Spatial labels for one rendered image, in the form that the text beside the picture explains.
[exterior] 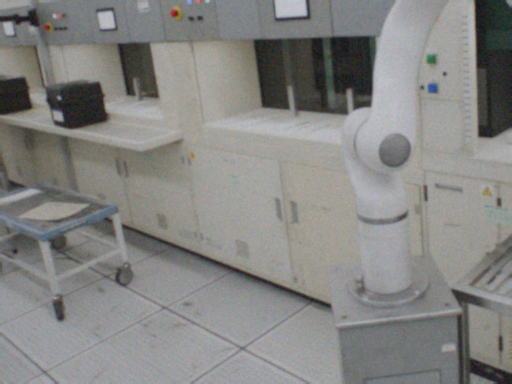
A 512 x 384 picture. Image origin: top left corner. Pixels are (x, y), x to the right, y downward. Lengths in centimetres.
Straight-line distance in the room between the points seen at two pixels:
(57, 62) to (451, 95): 301
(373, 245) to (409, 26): 49
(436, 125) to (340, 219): 66
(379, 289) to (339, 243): 115
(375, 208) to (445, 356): 37
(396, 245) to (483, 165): 73
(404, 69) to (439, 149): 86
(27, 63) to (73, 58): 152
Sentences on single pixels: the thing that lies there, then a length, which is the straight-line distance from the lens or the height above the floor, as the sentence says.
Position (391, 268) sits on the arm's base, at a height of 84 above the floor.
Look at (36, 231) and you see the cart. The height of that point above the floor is 46.
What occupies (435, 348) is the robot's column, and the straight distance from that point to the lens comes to 135.
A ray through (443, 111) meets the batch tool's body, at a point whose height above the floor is 102.
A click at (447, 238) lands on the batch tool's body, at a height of 55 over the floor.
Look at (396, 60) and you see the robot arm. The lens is 120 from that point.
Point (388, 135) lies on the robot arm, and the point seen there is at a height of 116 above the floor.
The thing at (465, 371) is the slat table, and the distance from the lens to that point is 150.
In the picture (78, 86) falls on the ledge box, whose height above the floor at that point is 105.
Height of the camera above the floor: 145
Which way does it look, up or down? 15 degrees down
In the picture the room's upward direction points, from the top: 5 degrees counter-clockwise
